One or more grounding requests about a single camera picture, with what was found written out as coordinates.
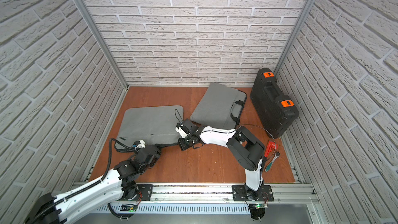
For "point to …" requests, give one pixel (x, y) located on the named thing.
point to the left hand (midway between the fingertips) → (165, 144)
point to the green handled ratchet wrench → (278, 153)
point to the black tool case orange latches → (273, 110)
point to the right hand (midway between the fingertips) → (182, 145)
